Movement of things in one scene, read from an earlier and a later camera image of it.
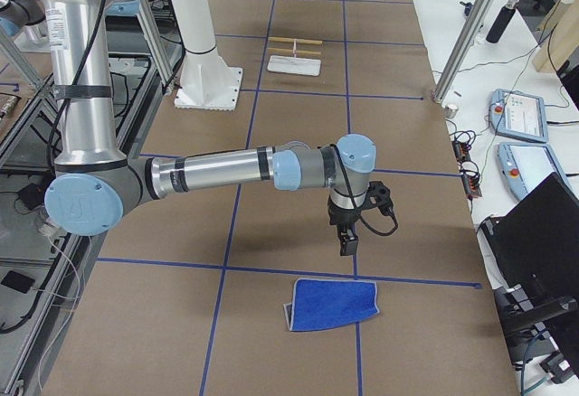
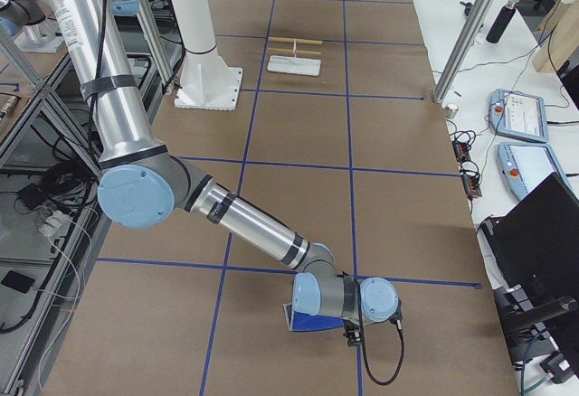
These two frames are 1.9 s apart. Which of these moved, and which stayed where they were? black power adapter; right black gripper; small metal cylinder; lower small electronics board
Moved: right black gripper
Stayed: small metal cylinder; black power adapter; lower small electronics board
